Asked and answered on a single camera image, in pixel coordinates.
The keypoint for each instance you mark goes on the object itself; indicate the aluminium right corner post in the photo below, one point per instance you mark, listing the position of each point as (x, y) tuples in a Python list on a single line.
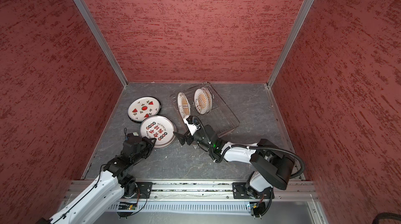
[(300, 18)]

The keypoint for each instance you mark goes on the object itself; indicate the watermelon pattern white plate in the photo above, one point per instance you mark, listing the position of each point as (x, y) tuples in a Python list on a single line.
[(144, 108)]

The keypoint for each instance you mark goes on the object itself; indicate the green rim fruit plate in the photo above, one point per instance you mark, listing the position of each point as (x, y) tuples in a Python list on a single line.
[(165, 136), (147, 127)]

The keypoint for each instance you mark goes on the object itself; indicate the right circuit board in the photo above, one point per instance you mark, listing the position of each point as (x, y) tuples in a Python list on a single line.
[(257, 210)]

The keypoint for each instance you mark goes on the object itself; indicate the circuit board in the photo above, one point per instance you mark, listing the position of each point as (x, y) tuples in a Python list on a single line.
[(127, 206), (257, 210)]

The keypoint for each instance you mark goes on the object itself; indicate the brown lettered rim plate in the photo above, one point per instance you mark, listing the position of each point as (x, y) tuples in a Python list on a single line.
[(183, 105)]

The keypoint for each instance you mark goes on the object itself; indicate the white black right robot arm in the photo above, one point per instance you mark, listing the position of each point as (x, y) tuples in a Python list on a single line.
[(273, 166)]

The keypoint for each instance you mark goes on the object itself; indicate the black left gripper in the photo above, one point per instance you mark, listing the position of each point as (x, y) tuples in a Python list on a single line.
[(149, 141)]

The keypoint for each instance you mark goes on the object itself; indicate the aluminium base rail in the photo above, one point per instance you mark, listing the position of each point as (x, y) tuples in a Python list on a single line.
[(218, 197)]

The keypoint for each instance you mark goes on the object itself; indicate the left circuit board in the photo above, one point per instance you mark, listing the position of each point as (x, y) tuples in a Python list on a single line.
[(127, 206)]

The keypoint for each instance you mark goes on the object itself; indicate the orange sunburst plate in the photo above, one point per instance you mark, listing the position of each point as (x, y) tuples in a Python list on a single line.
[(201, 101), (209, 98)]

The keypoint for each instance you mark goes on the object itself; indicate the aluminium left corner post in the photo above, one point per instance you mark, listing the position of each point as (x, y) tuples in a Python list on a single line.
[(90, 20)]

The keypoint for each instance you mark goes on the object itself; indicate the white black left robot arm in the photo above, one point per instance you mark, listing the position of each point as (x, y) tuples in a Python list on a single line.
[(113, 183)]

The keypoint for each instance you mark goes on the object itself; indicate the brown striped rim plate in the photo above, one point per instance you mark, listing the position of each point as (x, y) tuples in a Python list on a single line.
[(160, 105)]

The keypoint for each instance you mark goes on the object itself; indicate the aluminium corner post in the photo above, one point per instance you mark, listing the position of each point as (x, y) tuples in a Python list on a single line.
[(90, 20), (300, 18)]

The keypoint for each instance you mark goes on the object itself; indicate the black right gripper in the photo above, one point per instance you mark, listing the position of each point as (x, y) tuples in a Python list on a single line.
[(180, 137)]

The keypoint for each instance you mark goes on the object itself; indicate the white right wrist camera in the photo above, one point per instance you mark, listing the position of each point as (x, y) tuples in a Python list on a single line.
[(192, 124)]

